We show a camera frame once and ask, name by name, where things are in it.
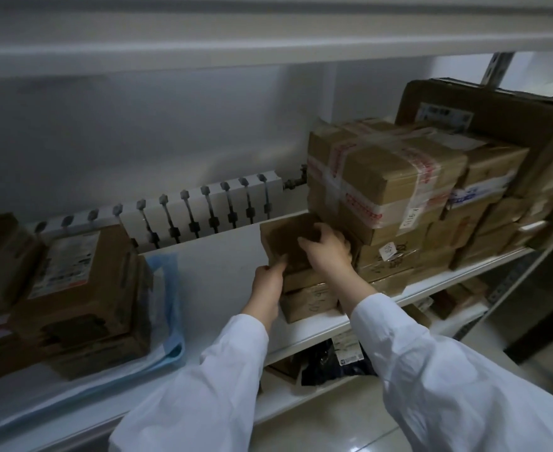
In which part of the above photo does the white ribbed radiator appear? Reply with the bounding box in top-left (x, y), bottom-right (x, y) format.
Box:
top-left (26, 171), bottom-right (283, 254)

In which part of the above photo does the small brown cardboard box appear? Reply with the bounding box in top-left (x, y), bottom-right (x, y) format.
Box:
top-left (260, 213), bottom-right (353, 280)

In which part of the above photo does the person's left hand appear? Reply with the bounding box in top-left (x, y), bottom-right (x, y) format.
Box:
top-left (250, 257), bottom-right (290, 333)

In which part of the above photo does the perforated grey metal upright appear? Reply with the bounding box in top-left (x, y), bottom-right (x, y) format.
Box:
top-left (481, 51), bottom-right (515, 88)

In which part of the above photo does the person's right hand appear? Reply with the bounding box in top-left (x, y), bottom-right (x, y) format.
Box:
top-left (297, 223), bottom-right (353, 284)

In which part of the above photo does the cardboard carton with white label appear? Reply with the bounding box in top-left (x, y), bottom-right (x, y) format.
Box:
top-left (12, 224), bottom-right (155, 348)

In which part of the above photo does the brown carton on lower shelf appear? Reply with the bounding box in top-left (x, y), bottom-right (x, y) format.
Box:
top-left (428, 277), bottom-right (490, 321)

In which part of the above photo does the person's left forearm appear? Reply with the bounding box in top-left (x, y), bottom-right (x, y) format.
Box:
top-left (109, 296), bottom-right (282, 452)

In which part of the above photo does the blue plastic mailing bag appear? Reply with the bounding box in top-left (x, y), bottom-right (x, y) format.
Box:
top-left (0, 252), bottom-right (186, 422)

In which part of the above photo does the white metal shelf unit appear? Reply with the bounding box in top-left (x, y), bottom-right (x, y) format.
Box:
top-left (0, 0), bottom-right (553, 452)

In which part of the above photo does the metal radiator pipe valve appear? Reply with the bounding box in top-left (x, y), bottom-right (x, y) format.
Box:
top-left (283, 164), bottom-right (310, 191)

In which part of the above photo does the black plastic bag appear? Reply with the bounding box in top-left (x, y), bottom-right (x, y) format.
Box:
top-left (299, 342), bottom-right (377, 387)

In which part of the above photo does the plain brown cardboard carton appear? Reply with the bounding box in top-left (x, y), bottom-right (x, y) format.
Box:
top-left (0, 213), bottom-right (45, 320)

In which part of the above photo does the flat dark cardboard carton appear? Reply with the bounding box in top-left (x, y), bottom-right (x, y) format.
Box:
top-left (46, 325), bottom-right (153, 381)

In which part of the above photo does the white labelled packet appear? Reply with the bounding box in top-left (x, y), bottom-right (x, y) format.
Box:
top-left (329, 335), bottom-right (368, 369)

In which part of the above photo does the pile of brown cardboard parcels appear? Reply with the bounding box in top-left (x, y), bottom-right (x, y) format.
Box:
top-left (280, 78), bottom-right (553, 324)

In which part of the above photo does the person's right forearm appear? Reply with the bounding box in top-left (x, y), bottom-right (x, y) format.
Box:
top-left (337, 273), bottom-right (553, 452)

